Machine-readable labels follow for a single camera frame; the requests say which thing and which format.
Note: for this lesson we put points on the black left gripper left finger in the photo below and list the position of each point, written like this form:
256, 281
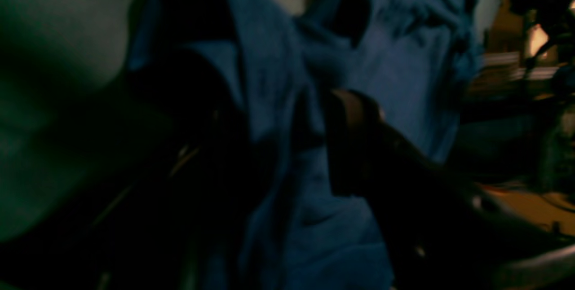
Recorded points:
131, 227

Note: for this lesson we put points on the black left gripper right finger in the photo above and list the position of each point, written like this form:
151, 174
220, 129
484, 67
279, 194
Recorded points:
439, 229

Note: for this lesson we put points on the blue t-shirt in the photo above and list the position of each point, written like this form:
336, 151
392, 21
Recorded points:
282, 212

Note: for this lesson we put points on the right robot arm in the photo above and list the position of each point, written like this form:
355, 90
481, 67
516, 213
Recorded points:
556, 19

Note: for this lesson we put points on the teal table cloth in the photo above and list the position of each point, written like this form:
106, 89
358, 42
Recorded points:
66, 88

